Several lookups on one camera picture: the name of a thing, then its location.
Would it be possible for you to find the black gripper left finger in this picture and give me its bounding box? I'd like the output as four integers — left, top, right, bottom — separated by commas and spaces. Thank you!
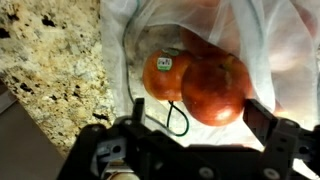
57, 97, 153, 180

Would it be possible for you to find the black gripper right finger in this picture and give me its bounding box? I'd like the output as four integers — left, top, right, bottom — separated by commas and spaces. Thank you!
242, 98, 320, 180

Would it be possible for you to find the round red-orange peach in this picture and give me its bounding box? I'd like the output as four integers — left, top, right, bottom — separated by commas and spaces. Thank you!
181, 53, 253, 127

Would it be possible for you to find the clear plastic bag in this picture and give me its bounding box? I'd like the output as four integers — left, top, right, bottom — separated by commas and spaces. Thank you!
99, 0, 320, 148

